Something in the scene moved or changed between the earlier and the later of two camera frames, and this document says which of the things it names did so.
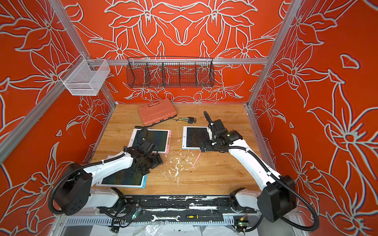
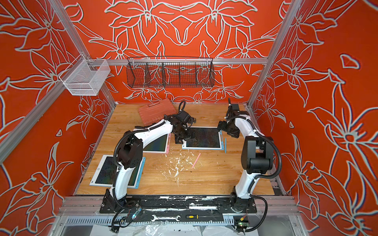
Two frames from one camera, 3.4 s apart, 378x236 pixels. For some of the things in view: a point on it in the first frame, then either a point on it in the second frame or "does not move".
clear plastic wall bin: [85, 77] does not move
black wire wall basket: [170, 72] does not move
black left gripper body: [152, 162] → [184, 134]
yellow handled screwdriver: [196, 216] does not move
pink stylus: [194, 164] does not move
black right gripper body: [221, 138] → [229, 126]
